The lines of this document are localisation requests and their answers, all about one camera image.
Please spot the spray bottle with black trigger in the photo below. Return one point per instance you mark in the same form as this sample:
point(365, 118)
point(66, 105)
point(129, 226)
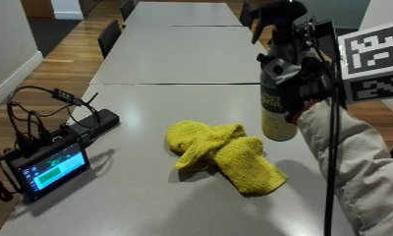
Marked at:
point(279, 114)

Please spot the black chair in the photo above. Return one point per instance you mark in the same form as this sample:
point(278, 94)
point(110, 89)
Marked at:
point(246, 14)
point(127, 9)
point(110, 37)

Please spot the white marker cube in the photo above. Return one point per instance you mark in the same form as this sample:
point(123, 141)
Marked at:
point(373, 62)

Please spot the yellow microfibre cloth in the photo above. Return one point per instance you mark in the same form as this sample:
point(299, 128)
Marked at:
point(231, 154)

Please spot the black rectangular box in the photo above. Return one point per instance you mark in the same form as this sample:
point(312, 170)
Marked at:
point(98, 123)

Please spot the small touchscreen device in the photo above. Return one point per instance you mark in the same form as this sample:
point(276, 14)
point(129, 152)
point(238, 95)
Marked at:
point(53, 167)

